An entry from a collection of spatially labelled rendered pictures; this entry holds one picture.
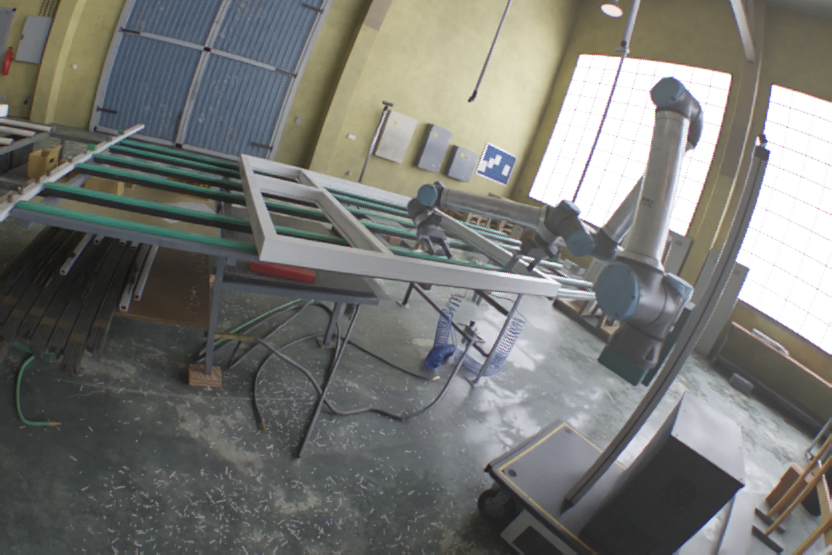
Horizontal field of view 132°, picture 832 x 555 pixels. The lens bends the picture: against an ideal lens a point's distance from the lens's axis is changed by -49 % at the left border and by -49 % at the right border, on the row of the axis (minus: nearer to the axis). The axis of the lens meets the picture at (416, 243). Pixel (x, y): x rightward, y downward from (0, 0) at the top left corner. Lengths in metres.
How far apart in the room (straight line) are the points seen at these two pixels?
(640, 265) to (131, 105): 7.72
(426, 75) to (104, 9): 7.25
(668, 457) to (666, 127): 1.00
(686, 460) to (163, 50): 8.10
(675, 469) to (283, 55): 7.73
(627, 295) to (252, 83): 7.20
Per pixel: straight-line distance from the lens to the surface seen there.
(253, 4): 7.70
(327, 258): 1.11
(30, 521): 1.52
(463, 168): 9.45
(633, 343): 1.17
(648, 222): 1.04
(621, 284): 0.99
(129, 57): 7.81
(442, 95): 9.02
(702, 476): 1.32
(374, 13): 7.88
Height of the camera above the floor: 1.29
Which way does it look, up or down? 13 degrees down
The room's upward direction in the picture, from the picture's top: 21 degrees clockwise
